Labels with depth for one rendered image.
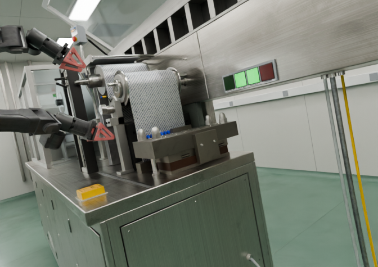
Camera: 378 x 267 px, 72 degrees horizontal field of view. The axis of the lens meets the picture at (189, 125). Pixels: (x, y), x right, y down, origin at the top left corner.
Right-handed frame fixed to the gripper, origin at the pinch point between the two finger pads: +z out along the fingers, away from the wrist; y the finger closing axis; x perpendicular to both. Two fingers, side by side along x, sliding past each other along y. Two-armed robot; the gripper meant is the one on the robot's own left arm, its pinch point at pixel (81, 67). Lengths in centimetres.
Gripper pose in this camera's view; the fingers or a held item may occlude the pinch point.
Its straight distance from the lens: 110.8
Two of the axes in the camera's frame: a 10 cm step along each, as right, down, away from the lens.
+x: 3.7, -8.7, 3.3
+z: 7.3, 4.9, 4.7
